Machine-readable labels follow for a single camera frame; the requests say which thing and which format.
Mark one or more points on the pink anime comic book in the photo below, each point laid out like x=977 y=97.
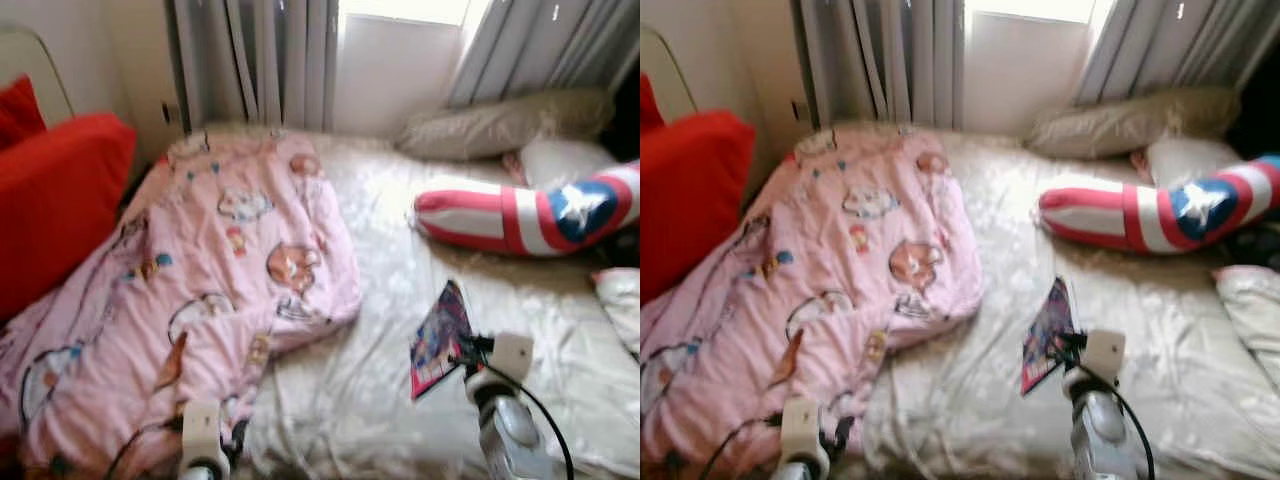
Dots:
x=1045 y=335
x=438 y=345

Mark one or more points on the pink cartoon print quilt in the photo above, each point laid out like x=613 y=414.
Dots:
x=830 y=300
x=200 y=300

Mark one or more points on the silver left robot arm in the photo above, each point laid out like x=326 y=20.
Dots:
x=200 y=473
x=792 y=472

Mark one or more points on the beige floral bed sheet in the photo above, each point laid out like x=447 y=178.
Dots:
x=1150 y=330
x=400 y=300

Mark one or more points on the red white striped star pillow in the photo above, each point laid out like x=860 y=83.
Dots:
x=480 y=215
x=1100 y=210

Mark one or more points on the pale crumpled cloth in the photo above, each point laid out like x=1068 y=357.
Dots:
x=622 y=300
x=1250 y=310

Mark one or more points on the beige pillow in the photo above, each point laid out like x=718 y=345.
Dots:
x=500 y=125
x=1130 y=122

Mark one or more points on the large red cushion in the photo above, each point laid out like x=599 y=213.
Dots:
x=60 y=200
x=690 y=190

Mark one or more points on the black bedside furniture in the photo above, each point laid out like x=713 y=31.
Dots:
x=1258 y=115
x=628 y=110

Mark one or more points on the small red cushion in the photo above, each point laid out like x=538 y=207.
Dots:
x=650 y=105
x=18 y=110

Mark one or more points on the grey curtain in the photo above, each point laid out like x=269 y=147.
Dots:
x=880 y=60
x=540 y=45
x=260 y=60
x=1170 y=45

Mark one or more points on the white rounded chair back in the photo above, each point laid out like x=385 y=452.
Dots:
x=40 y=65
x=672 y=75

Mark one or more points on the bright window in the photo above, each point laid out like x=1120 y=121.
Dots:
x=410 y=8
x=1035 y=8

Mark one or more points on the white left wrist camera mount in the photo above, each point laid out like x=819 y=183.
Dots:
x=200 y=435
x=800 y=432

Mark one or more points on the wall socket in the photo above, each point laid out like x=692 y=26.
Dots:
x=800 y=110
x=171 y=112

